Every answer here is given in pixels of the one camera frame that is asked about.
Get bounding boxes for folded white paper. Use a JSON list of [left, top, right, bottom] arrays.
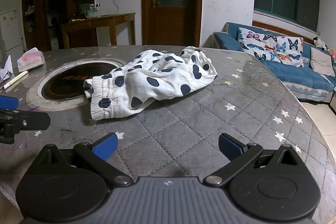
[[0, 55, 13, 83]]

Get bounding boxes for beige pillow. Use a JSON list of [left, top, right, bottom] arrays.
[[310, 47, 336, 77]]

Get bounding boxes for round induction cooktop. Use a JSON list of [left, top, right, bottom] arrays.
[[26, 58, 126, 111]]

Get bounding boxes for blue sofa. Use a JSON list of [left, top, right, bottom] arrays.
[[212, 22, 336, 104]]

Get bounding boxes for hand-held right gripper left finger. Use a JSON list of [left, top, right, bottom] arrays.
[[34, 133, 134, 186]]

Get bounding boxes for black and white plush toy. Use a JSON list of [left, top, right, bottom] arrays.
[[313, 37, 328, 51]]

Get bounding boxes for pink tissue pack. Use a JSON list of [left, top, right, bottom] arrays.
[[17, 48, 45, 72]]

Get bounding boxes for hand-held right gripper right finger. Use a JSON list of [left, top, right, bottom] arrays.
[[204, 133, 302, 187]]

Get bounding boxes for wooden side table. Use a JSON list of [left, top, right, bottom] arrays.
[[60, 13, 136, 48]]

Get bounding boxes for white marker pen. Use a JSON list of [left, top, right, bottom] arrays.
[[0, 70, 29, 90]]

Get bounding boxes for white polka dot shorts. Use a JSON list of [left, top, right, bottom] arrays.
[[83, 46, 218, 122]]

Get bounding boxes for clear glass jar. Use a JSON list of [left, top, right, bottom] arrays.
[[84, 4, 101, 18]]

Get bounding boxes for white refrigerator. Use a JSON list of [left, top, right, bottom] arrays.
[[0, 9, 25, 59]]

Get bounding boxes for butterfly print cushion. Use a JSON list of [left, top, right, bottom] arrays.
[[236, 27, 304, 67]]

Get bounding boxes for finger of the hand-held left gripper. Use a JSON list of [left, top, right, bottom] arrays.
[[0, 109, 51, 145], [0, 95, 19, 110]]

